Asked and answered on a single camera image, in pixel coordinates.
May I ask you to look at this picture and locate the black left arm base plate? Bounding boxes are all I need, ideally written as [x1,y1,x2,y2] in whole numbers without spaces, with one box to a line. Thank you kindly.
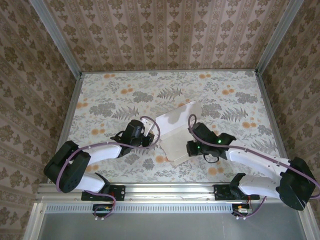
[81,184,126,202]

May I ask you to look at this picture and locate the black electronics box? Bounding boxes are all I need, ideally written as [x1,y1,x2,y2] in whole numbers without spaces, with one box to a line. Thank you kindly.
[92,203,114,217]
[231,203,253,216]

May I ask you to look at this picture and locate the aluminium table end rail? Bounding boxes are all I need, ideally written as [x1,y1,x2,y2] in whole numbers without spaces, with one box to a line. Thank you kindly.
[81,69,258,75]

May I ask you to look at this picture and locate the aluminium table side rail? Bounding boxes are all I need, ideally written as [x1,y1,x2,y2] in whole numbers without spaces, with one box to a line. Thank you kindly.
[254,71,294,182]
[51,72,84,186]

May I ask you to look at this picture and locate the slotted grey cable duct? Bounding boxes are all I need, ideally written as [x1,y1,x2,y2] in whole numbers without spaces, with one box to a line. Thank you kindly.
[44,203,251,214]

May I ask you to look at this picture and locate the aluminium frame post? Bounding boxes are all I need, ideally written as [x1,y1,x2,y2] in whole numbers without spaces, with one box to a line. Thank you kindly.
[254,0,305,75]
[29,0,83,77]

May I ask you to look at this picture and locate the pink and white cloth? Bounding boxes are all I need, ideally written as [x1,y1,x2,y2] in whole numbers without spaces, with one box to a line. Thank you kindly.
[155,101,203,166]

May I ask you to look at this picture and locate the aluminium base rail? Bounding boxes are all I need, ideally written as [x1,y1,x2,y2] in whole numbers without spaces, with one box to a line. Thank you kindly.
[34,183,311,204]

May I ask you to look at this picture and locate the grey metal panel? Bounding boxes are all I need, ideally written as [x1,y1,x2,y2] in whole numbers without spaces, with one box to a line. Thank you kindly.
[23,202,313,240]

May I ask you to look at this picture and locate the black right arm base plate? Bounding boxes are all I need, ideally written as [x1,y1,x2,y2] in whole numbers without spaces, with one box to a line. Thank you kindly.
[213,183,261,201]

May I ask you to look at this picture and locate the floral tablecloth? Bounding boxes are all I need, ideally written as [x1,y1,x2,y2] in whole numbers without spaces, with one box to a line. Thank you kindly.
[63,71,286,183]

